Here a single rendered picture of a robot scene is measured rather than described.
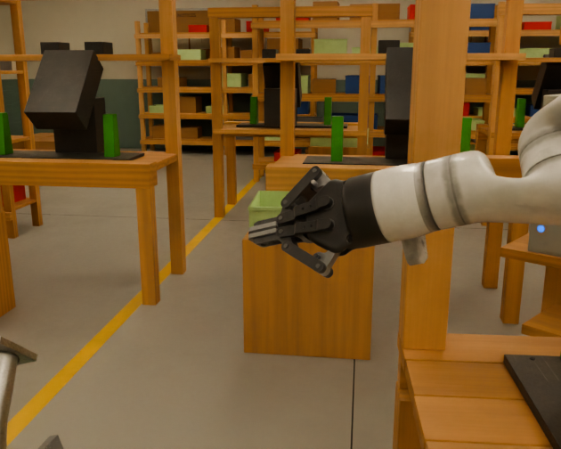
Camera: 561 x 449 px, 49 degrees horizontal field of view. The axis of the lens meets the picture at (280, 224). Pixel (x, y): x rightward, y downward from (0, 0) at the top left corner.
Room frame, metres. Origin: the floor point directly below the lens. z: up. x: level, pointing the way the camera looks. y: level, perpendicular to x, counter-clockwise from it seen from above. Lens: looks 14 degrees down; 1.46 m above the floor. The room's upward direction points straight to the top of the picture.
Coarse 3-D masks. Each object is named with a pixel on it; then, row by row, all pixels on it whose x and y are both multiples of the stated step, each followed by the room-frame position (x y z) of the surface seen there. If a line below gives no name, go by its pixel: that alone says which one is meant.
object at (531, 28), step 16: (560, 16) 9.98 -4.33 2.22; (480, 32) 9.87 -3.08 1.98; (528, 32) 9.78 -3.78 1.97; (544, 32) 9.74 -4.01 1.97; (528, 48) 9.86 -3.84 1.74; (544, 48) 9.83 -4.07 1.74; (528, 64) 9.77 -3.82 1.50; (464, 112) 9.99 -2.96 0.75; (480, 112) 9.95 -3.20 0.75; (528, 112) 9.93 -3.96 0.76; (512, 144) 9.83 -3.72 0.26
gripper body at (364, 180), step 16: (368, 176) 0.61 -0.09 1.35; (320, 192) 0.65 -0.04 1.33; (336, 192) 0.64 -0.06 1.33; (352, 192) 0.60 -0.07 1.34; (368, 192) 0.59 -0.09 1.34; (336, 208) 0.63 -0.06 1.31; (352, 208) 0.59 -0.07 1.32; (368, 208) 0.59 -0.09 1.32; (336, 224) 0.62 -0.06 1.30; (352, 224) 0.59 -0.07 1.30; (368, 224) 0.59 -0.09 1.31; (320, 240) 0.62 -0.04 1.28; (336, 240) 0.61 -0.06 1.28; (352, 240) 0.60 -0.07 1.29; (368, 240) 0.59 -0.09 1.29; (384, 240) 0.59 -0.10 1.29
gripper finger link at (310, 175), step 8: (312, 168) 0.67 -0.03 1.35; (320, 168) 0.67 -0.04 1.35; (304, 176) 0.67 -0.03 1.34; (312, 176) 0.67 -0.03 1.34; (320, 176) 0.67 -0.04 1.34; (328, 176) 0.68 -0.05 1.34; (296, 184) 0.67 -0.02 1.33; (304, 184) 0.67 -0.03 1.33; (312, 184) 0.67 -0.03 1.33; (296, 192) 0.67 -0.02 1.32; (304, 192) 0.67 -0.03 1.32; (312, 192) 0.67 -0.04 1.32; (288, 200) 0.66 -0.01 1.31; (296, 200) 0.66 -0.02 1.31; (304, 200) 0.68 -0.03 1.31
